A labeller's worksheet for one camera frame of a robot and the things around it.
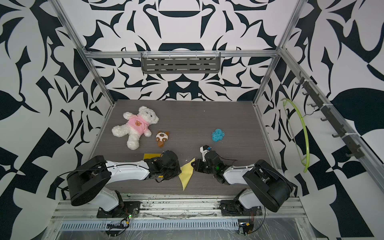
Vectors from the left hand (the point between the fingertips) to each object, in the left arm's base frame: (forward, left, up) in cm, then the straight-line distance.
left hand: (184, 169), depth 86 cm
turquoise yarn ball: (+21, -22, +1) cm, 30 cm away
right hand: (+3, -4, +1) cm, 5 cm away
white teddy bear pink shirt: (+27, +29, +7) cm, 41 cm away
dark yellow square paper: (+10, +21, -3) cm, 24 cm away
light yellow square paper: (-2, -1, 0) cm, 2 cm away
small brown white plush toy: (+20, +14, +2) cm, 25 cm away
